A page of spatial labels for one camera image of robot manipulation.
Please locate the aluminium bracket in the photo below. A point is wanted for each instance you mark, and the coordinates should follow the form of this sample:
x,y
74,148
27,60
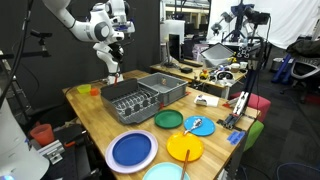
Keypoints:
x,y
53,151

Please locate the light blue plate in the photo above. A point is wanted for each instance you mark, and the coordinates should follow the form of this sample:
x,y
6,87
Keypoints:
x,y
206,128

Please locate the black keyboard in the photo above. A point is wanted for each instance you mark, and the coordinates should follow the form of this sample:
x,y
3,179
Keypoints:
x,y
191,63

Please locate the blue black camera rig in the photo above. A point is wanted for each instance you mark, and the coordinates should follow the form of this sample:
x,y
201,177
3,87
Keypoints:
x,y
237,20

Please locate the mint plate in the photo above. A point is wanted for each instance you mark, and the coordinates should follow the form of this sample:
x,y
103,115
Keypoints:
x,y
163,171

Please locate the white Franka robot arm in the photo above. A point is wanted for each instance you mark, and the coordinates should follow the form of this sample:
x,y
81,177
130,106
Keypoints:
x,y
88,30

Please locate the dark blue plate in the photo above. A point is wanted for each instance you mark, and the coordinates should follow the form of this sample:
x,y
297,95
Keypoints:
x,y
131,149

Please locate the black camera on boom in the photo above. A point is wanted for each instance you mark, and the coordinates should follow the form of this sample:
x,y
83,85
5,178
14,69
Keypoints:
x,y
40,33

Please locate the office chair with jacket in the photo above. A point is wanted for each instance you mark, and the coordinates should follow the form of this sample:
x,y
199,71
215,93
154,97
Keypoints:
x,y
300,63

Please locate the green plate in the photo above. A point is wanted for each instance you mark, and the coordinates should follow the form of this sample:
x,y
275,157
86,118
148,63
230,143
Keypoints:
x,y
168,119

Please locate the white box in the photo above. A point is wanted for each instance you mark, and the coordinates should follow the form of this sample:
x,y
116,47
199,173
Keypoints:
x,y
210,101

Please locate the white rounded device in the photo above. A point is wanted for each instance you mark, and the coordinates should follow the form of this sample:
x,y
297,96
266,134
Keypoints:
x,y
16,153

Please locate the large metal spoon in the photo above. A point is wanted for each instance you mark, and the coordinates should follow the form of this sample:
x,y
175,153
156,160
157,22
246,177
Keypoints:
x,y
196,122

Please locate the blue tape strips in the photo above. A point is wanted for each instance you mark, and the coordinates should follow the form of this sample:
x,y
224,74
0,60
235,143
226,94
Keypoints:
x,y
236,137

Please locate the black power adapter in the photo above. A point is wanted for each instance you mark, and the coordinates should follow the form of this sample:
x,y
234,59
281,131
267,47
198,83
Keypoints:
x,y
186,70

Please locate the small red plastic piece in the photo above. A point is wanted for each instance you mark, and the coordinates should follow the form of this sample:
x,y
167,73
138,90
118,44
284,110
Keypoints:
x,y
161,106

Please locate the yellow plate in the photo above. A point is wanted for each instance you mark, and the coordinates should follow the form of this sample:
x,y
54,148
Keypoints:
x,y
180,143

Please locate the white backdrop sheet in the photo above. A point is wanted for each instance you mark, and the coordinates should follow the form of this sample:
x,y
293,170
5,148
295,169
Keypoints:
x,y
290,20

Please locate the clear plastic storage bin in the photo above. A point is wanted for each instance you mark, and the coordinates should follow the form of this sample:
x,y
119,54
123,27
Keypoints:
x,y
216,53

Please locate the red plastic cup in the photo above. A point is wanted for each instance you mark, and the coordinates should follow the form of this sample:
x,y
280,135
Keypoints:
x,y
42,135

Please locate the green stool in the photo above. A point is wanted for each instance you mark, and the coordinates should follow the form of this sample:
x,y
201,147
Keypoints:
x,y
255,133

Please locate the lavender plate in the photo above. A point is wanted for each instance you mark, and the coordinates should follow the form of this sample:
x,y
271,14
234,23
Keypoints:
x,y
110,156

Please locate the black camera on stand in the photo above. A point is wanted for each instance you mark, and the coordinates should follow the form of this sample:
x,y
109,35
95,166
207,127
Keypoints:
x,y
256,16

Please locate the yellow green bowl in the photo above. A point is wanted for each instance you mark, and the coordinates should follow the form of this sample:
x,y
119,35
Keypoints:
x,y
84,89

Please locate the computer monitor with stand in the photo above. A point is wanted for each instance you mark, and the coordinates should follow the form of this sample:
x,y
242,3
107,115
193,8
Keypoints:
x,y
171,26

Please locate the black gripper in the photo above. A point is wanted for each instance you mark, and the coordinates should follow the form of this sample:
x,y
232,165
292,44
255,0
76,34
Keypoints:
x,y
116,52

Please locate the wooden desk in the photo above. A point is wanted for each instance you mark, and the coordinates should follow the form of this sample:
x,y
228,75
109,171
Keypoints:
x,y
173,71

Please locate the yellow toy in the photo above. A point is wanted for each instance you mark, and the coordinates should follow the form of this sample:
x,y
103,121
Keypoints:
x,y
204,74

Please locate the grey plastic bin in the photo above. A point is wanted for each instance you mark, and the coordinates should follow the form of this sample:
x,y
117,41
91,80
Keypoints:
x,y
173,95

